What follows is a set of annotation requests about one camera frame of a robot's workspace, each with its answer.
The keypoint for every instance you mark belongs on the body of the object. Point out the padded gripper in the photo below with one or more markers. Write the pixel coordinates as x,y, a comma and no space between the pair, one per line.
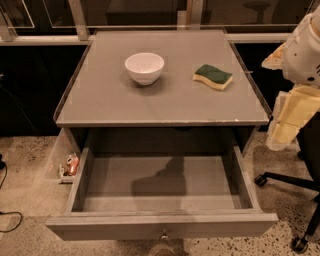
302,58

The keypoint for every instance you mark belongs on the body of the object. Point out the grey top drawer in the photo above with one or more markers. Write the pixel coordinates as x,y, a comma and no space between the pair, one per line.
134,182

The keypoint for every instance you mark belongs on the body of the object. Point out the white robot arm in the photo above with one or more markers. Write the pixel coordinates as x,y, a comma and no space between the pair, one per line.
299,60

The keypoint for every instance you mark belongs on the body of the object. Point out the grey cabinet with top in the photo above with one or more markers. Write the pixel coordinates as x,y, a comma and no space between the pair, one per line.
104,95

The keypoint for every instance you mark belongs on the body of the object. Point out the metal drawer knob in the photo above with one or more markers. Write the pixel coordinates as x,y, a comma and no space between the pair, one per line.
164,235

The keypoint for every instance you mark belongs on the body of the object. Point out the black office chair base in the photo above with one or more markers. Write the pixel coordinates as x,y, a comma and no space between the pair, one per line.
309,143

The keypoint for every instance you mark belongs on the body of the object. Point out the green and yellow sponge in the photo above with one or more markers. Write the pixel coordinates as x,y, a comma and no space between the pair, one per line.
213,77

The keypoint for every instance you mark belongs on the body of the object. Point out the white ceramic bowl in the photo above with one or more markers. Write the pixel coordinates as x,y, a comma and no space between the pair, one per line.
144,68

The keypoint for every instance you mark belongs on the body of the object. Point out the orange red small object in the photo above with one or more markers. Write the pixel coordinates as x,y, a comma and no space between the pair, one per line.
72,163

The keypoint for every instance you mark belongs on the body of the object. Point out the metal window frame rail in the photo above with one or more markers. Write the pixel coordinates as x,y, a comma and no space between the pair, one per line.
53,22

